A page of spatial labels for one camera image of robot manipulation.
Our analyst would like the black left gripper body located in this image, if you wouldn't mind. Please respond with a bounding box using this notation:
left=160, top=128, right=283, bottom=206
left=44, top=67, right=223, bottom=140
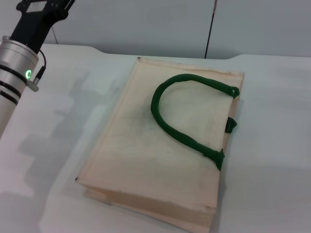
left=9, top=0, right=67, bottom=53

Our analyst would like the cream handbag with green handles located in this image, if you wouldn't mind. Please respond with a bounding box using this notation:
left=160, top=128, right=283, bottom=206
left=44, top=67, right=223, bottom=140
left=74, top=57, right=245, bottom=233

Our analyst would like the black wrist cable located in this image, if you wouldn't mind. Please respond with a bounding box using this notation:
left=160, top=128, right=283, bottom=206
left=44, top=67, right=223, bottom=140
left=27, top=50, right=48, bottom=92

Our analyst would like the thin dark wall strip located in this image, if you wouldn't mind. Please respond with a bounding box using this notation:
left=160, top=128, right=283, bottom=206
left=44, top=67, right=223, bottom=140
left=203, top=0, right=218, bottom=59

